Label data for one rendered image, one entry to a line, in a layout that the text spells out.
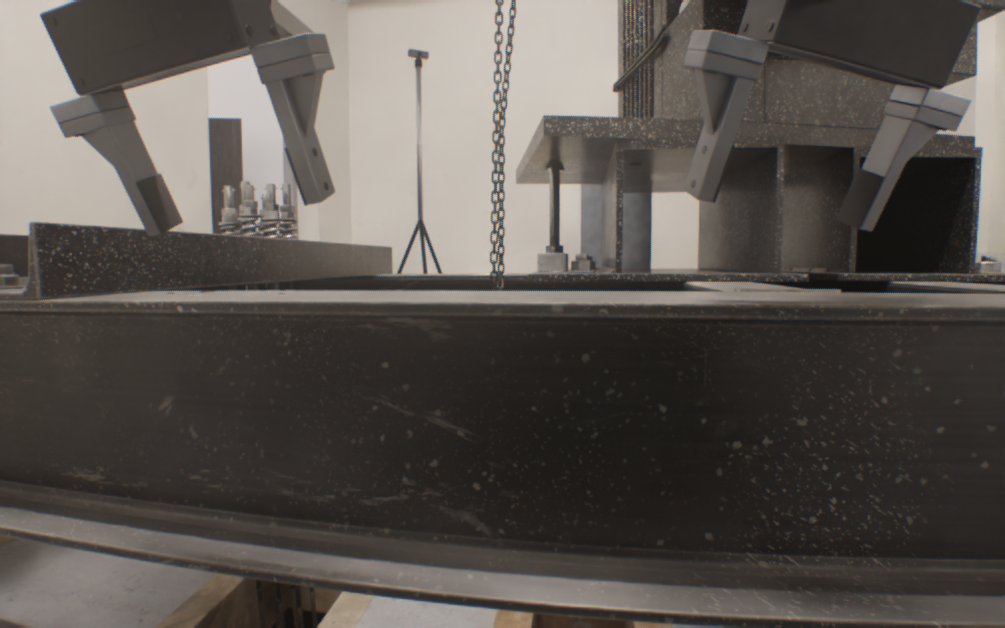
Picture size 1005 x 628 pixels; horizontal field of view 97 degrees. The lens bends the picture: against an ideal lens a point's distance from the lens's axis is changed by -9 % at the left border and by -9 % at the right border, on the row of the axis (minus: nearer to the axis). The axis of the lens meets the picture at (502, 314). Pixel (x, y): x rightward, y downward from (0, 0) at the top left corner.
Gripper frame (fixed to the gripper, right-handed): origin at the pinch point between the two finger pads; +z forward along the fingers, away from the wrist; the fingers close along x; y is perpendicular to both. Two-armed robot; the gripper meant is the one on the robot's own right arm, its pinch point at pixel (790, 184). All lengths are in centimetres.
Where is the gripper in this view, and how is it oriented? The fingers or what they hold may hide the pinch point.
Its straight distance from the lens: 41.0
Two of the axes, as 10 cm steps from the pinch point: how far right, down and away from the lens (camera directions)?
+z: -1.6, 8.7, 4.7
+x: 9.8, 1.1, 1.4
